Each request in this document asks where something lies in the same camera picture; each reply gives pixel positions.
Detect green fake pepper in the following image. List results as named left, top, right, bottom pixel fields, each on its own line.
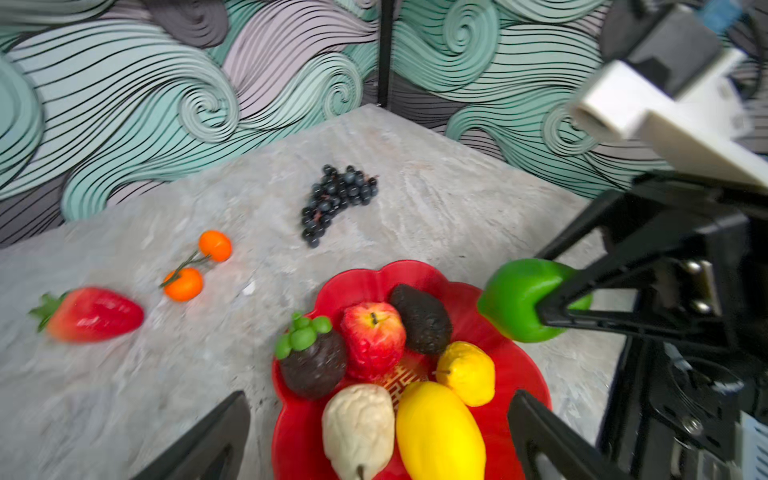
left=477, top=258, right=577, bottom=343

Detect black fake grape bunch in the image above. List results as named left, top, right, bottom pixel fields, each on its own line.
left=300, top=164, right=379, bottom=248

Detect dark purple fake plum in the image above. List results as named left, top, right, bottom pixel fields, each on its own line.
left=274, top=312, right=347, bottom=400

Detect orange fake tomatoes on vine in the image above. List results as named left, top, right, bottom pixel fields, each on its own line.
left=160, top=230, right=233, bottom=302

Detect black corner frame post right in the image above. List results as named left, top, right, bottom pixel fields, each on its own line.
left=376, top=0, right=396, bottom=109

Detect red fake apple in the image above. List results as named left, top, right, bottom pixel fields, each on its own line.
left=340, top=302, right=406, bottom=382

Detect red fake strawberry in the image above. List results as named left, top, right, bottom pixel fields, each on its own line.
left=29, top=287, right=145, bottom=343

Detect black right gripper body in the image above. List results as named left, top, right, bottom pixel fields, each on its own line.
left=596, top=173, right=767, bottom=479

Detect beige fake garlic bulb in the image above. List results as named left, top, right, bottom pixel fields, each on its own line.
left=322, top=384, right=395, bottom=479

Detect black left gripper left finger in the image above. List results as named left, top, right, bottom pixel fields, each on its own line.
left=134, top=390, right=251, bottom=480

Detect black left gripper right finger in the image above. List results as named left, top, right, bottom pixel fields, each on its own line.
left=507, top=390, right=629, bottom=479

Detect yellow fake lemon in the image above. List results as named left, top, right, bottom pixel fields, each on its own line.
left=395, top=382, right=486, bottom=479

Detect yellow fake pepper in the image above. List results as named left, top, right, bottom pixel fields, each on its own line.
left=435, top=341, right=496, bottom=407

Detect red flower-shaped fruit bowl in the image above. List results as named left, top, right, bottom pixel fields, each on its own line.
left=272, top=260, right=552, bottom=479

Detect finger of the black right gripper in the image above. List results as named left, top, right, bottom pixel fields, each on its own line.
left=536, top=190, right=633, bottom=260
left=536, top=188, right=750, bottom=330

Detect dark fake avocado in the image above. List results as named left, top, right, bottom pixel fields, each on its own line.
left=390, top=284, right=453, bottom=356

